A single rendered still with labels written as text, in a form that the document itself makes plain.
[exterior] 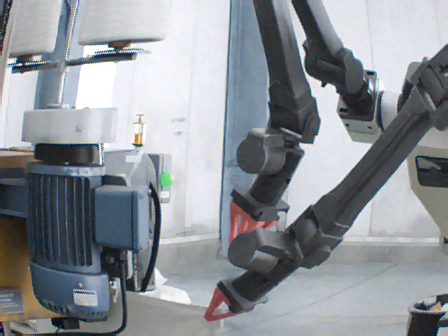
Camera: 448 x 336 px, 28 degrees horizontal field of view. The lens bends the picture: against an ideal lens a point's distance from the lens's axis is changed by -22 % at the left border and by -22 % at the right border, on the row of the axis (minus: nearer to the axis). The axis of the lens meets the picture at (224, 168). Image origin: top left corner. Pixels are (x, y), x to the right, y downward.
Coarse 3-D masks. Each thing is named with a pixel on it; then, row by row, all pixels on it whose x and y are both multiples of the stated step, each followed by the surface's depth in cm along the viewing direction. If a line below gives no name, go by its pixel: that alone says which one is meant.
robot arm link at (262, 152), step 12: (312, 120) 185; (252, 132) 182; (264, 132) 182; (276, 132) 184; (288, 132) 188; (312, 132) 186; (240, 144) 183; (252, 144) 182; (264, 144) 181; (276, 144) 183; (312, 144) 188; (240, 156) 183; (252, 156) 182; (264, 156) 180; (276, 156) 183; (252, 168) 182; (264, 168) 181; (276, 168) 184
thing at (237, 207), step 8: (232, 200) 192; (240, 200) 192; (232, 208) 192; (240, 208) 191; (232, 216) 193; (248, 216) 190; (232, 224) 193; (256, 224) 189; (232, 232) 194; (248, 232) 191; (232, 240) 194
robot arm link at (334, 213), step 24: (408, 120) 155; (432, 120) 151; (384, 144) 159; (408, 144) 157; (360, 168) 162; (384, 168) 160; (336, 192) 166; (360, 192) 163; (312, 216) 170; (336, 216) 165; (312, 240) 168; (336, 240) 169
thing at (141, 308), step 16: (112, 304) 191; (128, 304) 189; (144, 304) 187; (160, 304) 186; (176, 304) 184; (48, 320) 202; (80, 320) 196; (112, 320) 192; (128, 320) 189; (144, 320) 188; (160, 320) 186; (176, 320) 184; (192, 320) 183
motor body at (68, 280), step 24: (48, 168) 148; (72, 168) 148; (96, 168) 152; (48, 192) 149; (72, 192) 149; (48, 216) 150; (72, 216) 150; (48, 240) 150; (72, 240) 150; (48, 264) 150; (72, 264) 150; (96, 264) 154; (48, 288) 149; (72, 288) 149; (96, 288) 152; (72, 312) 150; (96, 312) 152
